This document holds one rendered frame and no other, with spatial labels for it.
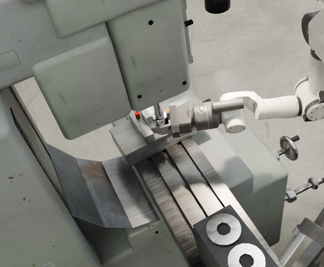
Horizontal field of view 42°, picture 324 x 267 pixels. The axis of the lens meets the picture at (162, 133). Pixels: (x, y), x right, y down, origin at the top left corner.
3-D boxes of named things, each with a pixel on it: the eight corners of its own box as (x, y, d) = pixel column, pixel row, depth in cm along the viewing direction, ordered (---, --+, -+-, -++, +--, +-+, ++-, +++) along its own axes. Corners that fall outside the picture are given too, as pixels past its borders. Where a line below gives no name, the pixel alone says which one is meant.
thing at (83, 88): (104, 65, 127) (79, -12, 108) (134, 115, 111) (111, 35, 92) (45, 90, 124) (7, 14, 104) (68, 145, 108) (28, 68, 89)
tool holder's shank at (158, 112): (157, 120, 132) (151, 95, 124) (153, 114, 134) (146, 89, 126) (166, 116, 133) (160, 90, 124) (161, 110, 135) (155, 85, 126)
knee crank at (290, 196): (320, 175, 188) (322, 168, 184) (329, 185, 184) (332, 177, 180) (279, 197, 184) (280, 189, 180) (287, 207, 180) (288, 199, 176)
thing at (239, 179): (209, 134, 181) (208, 115, 172) (255, 194, 159) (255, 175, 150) (102, 184, 172) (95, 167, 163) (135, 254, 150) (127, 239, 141)
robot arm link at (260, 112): (217, 101, 140) (257, 98, 141) (222, 126, 136) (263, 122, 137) (221, 92, 134) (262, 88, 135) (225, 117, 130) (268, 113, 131)
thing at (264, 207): (246, 193, 228) (247, 119, 183) (282, 241, 207) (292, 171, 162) (110, 262, 214) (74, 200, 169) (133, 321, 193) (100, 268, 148)
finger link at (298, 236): (281, 262, 70) (302, 231, 70) (284, 267, 67) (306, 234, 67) (273, 257, 70) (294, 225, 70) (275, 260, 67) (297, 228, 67)
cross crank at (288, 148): (288, 143, 191) (290, 126, 182) (304, 161, 184) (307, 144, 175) (258, 158, 188) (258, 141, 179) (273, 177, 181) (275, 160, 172)
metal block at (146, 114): (154, 113, 154) (151, 101, 149) (162, 123, 150) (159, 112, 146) (141, 119, 153) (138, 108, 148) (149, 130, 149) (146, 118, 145)
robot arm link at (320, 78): (327, 88, 140) (334, 34, 124) (343, 115, 132) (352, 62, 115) (293, 96, 141) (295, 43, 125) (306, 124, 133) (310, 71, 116)
